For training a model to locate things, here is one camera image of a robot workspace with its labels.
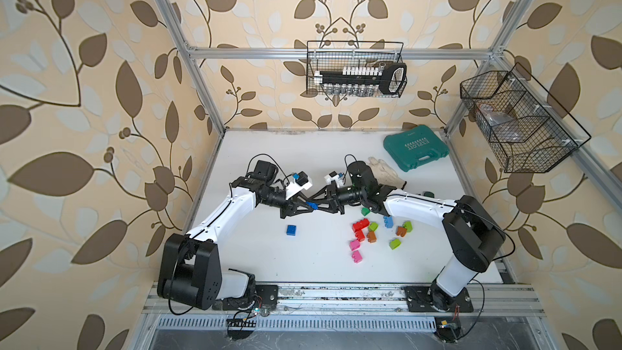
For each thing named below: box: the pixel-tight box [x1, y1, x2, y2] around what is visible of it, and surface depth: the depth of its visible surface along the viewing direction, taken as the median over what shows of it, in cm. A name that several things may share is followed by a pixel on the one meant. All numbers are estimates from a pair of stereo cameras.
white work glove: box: [367, 156, 407, 190], surface depth 106 cm
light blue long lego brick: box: [383, 215, 395, 230], surface depth 90 cm
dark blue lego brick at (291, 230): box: [285, 224, 297, 236], surface depth 90 cm
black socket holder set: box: [313, 62, 408, 96], surface depth 86 cm
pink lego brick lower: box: [351, 250, 363, 264], surface depth 83 cm
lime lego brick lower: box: [389, 238, 402, 251], surface depth 86 cm
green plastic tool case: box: [383, 124, 450, 172], surface depth 110 cm
